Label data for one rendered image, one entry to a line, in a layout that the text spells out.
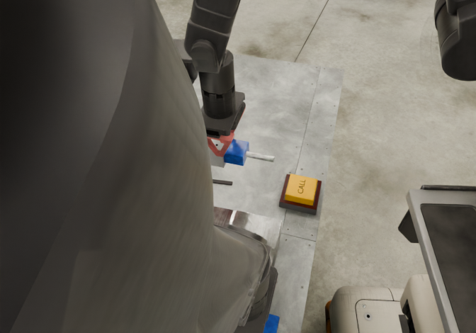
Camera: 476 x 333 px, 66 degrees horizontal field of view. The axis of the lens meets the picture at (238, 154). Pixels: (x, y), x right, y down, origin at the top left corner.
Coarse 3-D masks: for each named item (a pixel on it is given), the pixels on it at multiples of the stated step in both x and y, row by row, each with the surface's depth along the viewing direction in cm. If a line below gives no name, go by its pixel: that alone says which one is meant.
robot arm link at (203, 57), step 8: (176, 40) 57; (200, 40) 49; (184, 48) 55; (192, 48) 49; (200, 48) 49; (208, 48) 49; (184, 56) 54; (192, 56) 50; (200, 56) 50; (208, 56) 50; (216, 56) 50; (184, 64) 56; (200, 64) 51; (208, 64) 51; (216, 64) 52; (216, 72) 53; (192, 80) 60
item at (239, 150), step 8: (216, 144) 70; (232, 144) 72; (240, 144) 72; (248, 144) 72; (232, 152) 70; (240, 152) 70; (248, 152) 71; (216, 160) 72; (224, 160) 72; (232, 160) 71; (240, 160) 70; (264, 160) 71; (272, 160) 70
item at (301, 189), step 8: (296, 176) 80; (304, 176) 80; (288, 184) 79; (296, 184) 78; (304, 184) 78; (312, 184) 78; (288, 192) 77; (296, 192) 77; (304, 192) 77; (312, 192) 77; (288, 200) 78; (296, 200) 77; (304, 200) 76; (312, 200) 76
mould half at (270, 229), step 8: (216, 208) 69; (224, 208) 69; (216, 216) 68; (224, 216) 68; (232, 216) 68; (240, 216) 67; (248, 216) 67; (256, 216) 67; (216, 224) 67; (224, 224) 67; (240, 224) 66; (248, 224) 66; (256, 224) 66; (264, 224) 66; (272, 224) 66; (280, 224) 66; (256, 232) 65; (264, 232) 65; (272, 232) 65; (272, 240) 64; (272, 248) 63; (272, 264) 64
